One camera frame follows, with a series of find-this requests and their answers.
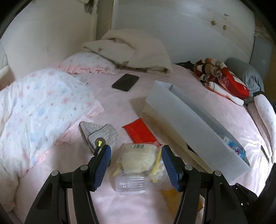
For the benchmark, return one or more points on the black smartphone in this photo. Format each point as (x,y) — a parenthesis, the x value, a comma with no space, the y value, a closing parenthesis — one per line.
(125,82)

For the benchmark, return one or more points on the pink ruffled floral pillow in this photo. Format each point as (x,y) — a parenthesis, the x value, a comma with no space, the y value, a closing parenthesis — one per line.
(87,62)

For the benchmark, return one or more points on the floral white quilt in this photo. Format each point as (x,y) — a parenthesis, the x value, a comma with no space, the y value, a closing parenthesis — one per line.
(36,111)

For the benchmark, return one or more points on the zip bag with cream contents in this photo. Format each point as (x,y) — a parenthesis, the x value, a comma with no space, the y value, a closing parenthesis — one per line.
(141,159)

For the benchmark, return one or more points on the white dotted bolster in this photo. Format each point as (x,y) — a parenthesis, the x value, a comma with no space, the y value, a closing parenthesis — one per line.
(263,115)

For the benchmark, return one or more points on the plaid fabric pouch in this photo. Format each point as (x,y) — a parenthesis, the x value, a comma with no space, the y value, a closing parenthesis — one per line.
(96,136)

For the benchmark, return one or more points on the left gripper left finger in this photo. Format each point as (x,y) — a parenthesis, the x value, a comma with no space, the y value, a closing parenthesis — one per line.
(51,203)

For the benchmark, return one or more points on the cream folded blanket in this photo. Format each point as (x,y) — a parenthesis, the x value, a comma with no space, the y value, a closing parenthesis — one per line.
(134,49)

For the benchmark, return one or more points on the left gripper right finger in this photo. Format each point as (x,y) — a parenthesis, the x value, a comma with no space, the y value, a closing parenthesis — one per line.
(221,203)

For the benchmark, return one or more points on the colourful blue cartoon box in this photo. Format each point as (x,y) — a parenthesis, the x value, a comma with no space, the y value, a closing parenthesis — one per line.
(232,146)

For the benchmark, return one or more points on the grey fabric storage bin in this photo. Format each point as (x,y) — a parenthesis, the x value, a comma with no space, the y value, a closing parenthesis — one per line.
(185,122)

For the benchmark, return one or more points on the pink bed sheet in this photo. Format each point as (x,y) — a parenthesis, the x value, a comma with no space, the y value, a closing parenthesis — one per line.
(124,111)

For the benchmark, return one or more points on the ribbed clear plastic jar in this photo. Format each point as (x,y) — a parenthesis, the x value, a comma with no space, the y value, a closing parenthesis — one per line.
(131,184)

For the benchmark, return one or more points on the red flat packet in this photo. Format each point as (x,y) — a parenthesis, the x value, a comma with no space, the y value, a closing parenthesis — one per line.
(140,133)

